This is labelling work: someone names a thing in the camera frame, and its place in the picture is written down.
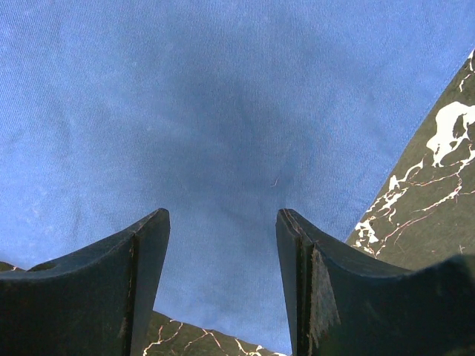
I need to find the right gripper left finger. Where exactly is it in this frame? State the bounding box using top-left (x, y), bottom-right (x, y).
top-left (1, 208), bottom-right (170, 356)

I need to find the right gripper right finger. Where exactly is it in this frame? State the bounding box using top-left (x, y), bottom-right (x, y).
top-left (275, 208), bottom-right (474, 355)

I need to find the blue surgical drape cloth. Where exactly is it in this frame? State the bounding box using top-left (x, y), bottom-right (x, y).
top-left (1, 1), bottom-right (474, 353)

